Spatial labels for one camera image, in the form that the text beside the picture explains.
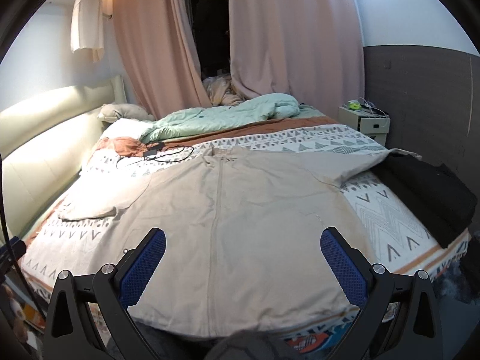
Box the beige zip jacket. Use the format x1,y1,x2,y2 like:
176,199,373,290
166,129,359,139
58,145,422,339

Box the black folded clothes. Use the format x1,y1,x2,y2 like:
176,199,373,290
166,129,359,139
371,153,479,249

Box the patterned white bed blanket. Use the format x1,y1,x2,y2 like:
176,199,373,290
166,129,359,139
20,124,470,334

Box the rust orange bed sheet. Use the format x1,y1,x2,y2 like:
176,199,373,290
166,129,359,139
91,116,338,157

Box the cream padded headboard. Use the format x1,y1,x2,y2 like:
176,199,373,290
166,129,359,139
1,76,127,237

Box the white bedside drawer cabinet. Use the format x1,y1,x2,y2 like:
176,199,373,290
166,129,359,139
337,106,391,146

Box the grey plush pillow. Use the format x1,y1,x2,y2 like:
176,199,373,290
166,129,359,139
97,103,155,124

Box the green object on cabinet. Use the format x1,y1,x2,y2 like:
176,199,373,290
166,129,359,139
347,99,362,111

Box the mint green duvet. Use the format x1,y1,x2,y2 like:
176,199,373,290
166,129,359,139
139,94,300,143

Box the crumpled beige cloth pile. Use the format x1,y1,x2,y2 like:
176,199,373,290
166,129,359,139
202,74,245,107

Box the pink curtain left panel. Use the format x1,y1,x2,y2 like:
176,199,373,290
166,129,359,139
113,0,211,119

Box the pink curtain panel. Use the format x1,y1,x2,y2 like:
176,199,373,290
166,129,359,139
229,0,365,118
113,0,211,119

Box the white hanging garment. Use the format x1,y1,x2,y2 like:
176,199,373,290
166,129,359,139
70,0,104,63

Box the pink curtain right panel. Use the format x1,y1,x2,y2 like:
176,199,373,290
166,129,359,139
229,0,365,118

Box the black charger with cable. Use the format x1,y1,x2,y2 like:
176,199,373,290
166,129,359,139
142,144,194,164

